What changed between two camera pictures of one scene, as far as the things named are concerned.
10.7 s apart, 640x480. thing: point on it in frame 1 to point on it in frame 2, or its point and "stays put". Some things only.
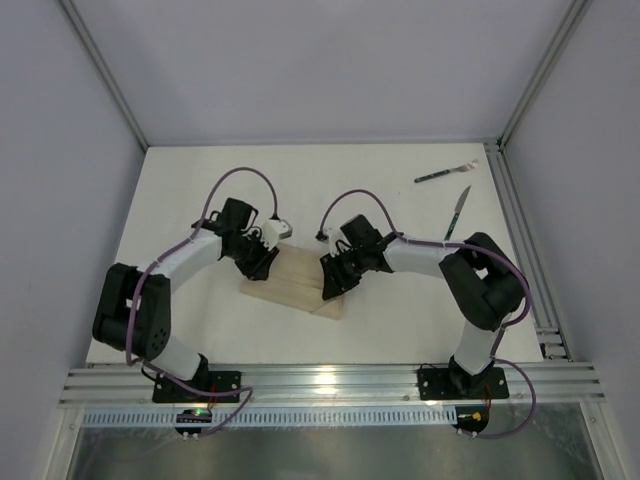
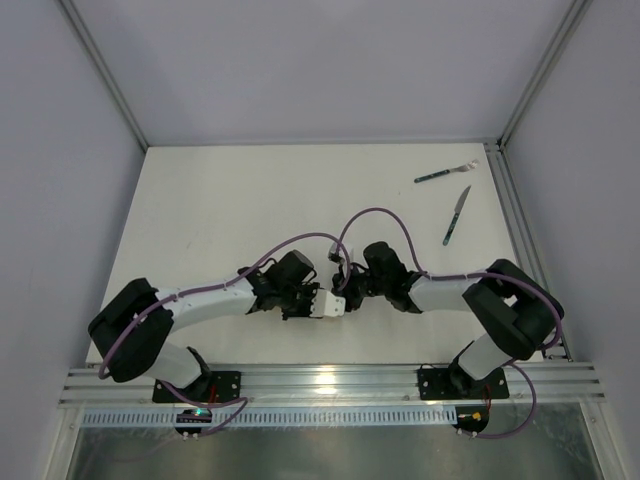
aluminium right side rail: x=550 y=336 stays put
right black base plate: x=454 y=383 stays put
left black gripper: x=257 y=260 to x=304 y=300
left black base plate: x=166 y=390 stays put
